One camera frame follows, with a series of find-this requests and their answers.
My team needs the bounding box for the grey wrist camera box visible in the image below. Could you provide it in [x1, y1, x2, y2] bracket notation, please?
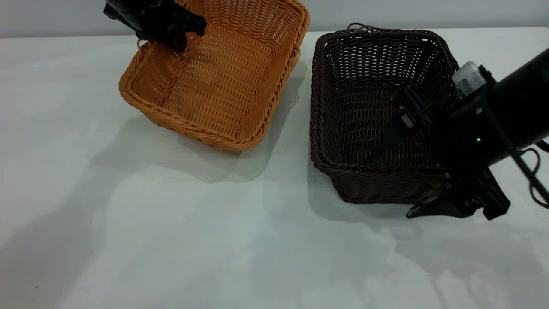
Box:
[452, 61, 498, 98]

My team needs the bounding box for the dark brown wicker basket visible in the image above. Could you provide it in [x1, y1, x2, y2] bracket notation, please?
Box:
[310, 24, 462, 204]

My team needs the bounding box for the thin brown cable loop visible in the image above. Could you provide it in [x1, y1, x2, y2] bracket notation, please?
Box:
[517, 139, 549, 210]

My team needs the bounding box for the light brown wicker basket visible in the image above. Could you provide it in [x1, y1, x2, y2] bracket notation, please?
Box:
[119, 0, 310, 152]

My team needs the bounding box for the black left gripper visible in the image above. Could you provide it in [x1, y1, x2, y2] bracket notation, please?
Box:
[104, 0, 208, 52]

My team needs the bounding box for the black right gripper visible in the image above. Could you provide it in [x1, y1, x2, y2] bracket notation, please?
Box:
[374, 84, 511, 221]

